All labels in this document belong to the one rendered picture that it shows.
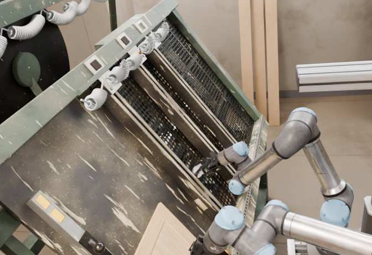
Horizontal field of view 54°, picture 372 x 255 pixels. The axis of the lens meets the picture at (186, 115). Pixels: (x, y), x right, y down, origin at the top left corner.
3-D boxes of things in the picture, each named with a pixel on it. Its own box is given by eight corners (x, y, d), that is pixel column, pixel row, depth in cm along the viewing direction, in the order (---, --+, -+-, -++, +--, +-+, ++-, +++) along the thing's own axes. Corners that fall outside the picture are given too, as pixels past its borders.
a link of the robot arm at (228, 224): (241, 231, 102) (216, 212, 104) (225, 253, 108) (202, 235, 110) (251, 216, 108) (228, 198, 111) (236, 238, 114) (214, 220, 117)
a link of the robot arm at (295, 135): (311, 149, 141) (239, 201, 174) (316, 134, 150) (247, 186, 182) (288, 130, 142) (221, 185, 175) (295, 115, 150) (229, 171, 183)
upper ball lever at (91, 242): (90, 250, 131) (101, 257, 119) (82, 243, 130) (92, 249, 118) (97, 241, 132) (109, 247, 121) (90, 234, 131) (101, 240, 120)
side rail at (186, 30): (248, 124, 303) (259, 118, 298) (161, 19, 277) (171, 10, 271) (249, 119, 310) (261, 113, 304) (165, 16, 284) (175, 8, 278)
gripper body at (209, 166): (197, 169, 190) (215, 160, 184) (201, 159, 197) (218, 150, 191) (206, 179, 192) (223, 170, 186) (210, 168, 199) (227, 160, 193)
